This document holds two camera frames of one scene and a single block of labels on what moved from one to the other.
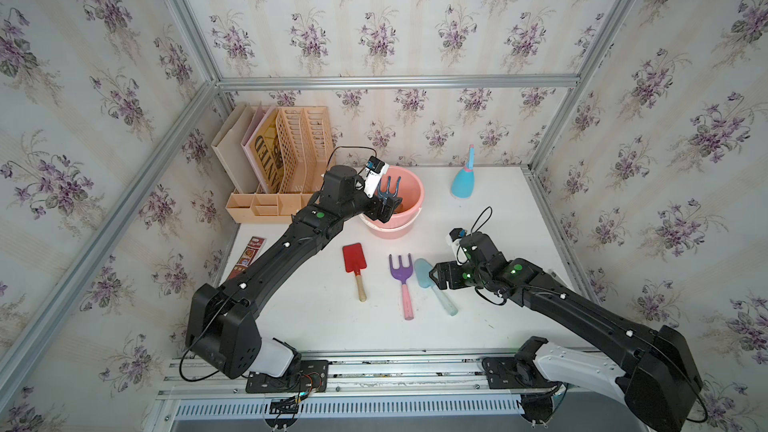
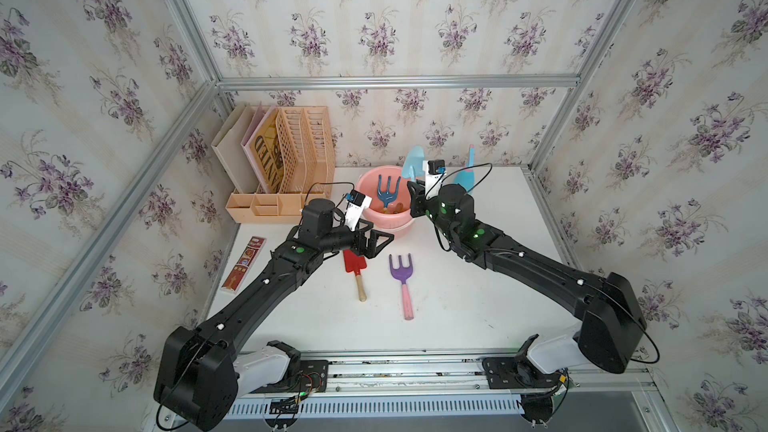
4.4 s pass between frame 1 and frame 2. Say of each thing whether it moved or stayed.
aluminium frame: stayed
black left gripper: moved
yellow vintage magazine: stayed
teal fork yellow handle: stayed
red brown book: stayed
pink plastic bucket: stayed
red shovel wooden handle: stayed
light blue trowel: moved
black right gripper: moved
